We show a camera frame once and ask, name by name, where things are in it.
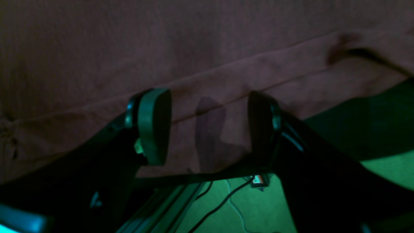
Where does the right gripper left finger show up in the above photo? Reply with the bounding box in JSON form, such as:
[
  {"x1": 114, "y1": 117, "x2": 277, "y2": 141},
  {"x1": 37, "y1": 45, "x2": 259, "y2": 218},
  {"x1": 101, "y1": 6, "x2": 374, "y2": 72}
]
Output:
[{"x1": 125, "y1": 88, "x2": 172, "y2": 166}]

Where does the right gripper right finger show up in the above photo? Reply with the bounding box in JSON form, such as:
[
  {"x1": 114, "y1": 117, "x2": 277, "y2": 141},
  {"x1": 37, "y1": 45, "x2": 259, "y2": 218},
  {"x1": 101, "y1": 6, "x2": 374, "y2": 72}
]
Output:
[{"x1": 247, "y1": 91, "x2": 306, "y2": 172}]

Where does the red long-sleeve T-shirt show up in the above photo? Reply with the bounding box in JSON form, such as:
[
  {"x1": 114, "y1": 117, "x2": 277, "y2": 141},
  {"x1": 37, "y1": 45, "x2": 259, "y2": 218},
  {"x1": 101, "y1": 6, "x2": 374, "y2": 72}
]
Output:
[{"x1": 1, "y1": 0, "x2": 413, "y2": 184}]

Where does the black table cloth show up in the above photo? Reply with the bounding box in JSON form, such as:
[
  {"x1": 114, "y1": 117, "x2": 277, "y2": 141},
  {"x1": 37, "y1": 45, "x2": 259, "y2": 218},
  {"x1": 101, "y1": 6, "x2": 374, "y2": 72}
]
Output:
[{"x1": 305, "y1": 78, "x2": 414, "y2": 161}]

